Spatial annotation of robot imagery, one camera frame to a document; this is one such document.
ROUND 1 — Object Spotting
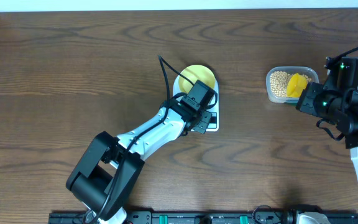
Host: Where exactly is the yellow measuring scoop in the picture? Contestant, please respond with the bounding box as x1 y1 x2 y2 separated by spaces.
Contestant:
287 73 308 98

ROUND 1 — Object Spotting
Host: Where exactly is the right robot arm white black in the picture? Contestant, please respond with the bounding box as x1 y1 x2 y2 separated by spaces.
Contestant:
296 56 358 182

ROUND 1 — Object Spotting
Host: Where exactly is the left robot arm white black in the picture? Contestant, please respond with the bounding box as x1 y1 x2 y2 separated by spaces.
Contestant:
66 80 219 223

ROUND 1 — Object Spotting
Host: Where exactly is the white digital kitchen scale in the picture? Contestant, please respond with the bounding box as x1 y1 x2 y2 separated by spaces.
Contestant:
172 74 220 133

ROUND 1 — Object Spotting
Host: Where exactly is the yellow plastic bowl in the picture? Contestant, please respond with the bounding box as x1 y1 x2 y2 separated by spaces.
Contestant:
178 65 216 93

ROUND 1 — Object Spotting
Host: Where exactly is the clear plastic bean container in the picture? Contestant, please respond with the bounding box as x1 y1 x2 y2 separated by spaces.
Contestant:
266 66 319 104

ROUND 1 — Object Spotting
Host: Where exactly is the pile of soybeans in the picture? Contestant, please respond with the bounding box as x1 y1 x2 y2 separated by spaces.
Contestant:
270 71 311 98

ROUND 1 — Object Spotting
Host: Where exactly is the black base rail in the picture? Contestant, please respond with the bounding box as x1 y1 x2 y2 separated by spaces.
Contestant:
47 211 358 224

